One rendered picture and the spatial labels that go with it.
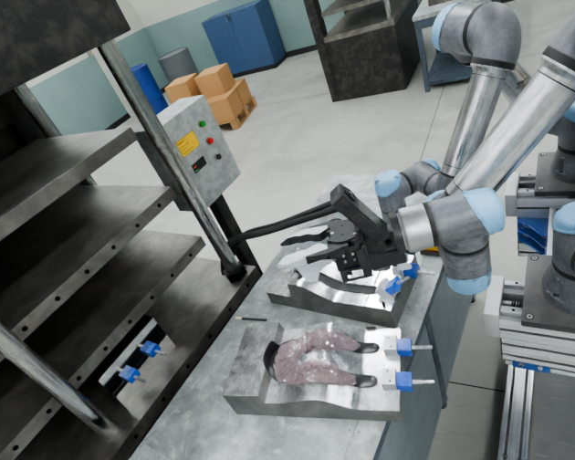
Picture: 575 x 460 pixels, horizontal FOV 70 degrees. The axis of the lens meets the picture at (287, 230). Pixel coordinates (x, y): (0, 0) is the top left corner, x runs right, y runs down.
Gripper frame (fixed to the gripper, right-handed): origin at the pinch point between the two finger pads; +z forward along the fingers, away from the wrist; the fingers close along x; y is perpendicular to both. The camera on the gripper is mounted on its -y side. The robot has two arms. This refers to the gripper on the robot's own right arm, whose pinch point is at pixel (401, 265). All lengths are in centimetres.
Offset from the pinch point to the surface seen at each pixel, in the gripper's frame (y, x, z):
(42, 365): -75, -80, -26
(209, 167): -85, 16, -30
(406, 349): 9.9, -28.2, 4.1
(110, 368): -78, -67, -4
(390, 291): 1.0, -13.0, -1.3
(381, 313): -1.2, -17.7, 4.2
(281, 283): -43.8, -12.2, 5.0
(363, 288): -10.1, -10.1, 2.9
